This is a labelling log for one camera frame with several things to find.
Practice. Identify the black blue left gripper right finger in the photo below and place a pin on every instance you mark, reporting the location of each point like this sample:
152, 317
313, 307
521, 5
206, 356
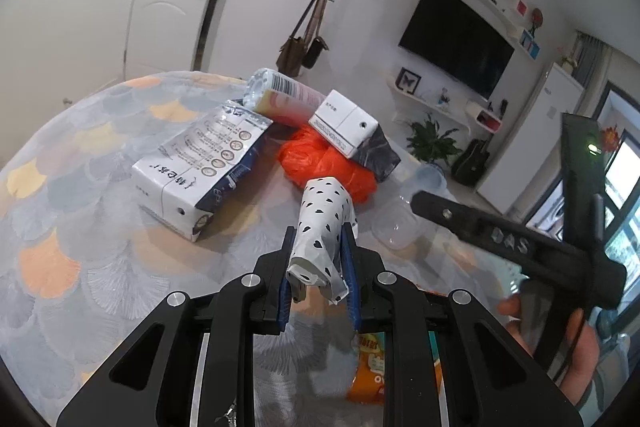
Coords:
448, 361

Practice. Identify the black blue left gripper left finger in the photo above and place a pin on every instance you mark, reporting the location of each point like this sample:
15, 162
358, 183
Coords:
191, 360

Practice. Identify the white heart-pattern paper wrapper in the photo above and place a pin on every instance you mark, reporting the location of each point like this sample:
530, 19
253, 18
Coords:
316, 253

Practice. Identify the orange snack bag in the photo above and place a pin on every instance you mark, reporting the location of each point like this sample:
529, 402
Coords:
368, 384

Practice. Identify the pastel scallop pattern tablecloth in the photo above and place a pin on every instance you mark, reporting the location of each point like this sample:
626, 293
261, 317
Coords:
82, 263

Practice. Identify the black guitar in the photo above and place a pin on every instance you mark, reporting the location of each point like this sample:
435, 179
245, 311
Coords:
470, 166

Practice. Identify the white refrigerator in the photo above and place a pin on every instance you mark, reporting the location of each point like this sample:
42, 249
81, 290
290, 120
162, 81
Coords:
532, 140

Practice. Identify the clear plastic bottle blue cap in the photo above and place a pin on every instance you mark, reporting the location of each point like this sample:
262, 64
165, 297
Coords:
395, 225

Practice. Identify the dark blue white milk carton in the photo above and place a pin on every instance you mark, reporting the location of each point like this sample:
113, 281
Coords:
183, 183

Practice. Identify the green potted plant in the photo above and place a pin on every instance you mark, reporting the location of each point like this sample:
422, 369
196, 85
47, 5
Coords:
428, 143

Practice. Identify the framed butterfly picture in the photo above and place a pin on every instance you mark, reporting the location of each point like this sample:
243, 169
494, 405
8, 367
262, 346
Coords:
407, 81

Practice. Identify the orange plastic bag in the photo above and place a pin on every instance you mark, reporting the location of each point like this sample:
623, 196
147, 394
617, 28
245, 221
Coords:
307, 155

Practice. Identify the pink labelled plastic bottle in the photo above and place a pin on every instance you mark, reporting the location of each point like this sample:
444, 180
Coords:
280, 98

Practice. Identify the black small hanging bag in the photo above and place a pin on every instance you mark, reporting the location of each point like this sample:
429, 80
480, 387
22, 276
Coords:
315, 43

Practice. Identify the brown hanging bag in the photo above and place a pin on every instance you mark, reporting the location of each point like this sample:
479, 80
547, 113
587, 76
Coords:
293, 50

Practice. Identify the white wall shelf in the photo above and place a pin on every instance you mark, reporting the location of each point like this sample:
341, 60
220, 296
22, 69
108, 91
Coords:
468, 114

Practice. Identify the black wall television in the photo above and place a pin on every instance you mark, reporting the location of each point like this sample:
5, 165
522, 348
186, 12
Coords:
453, 37

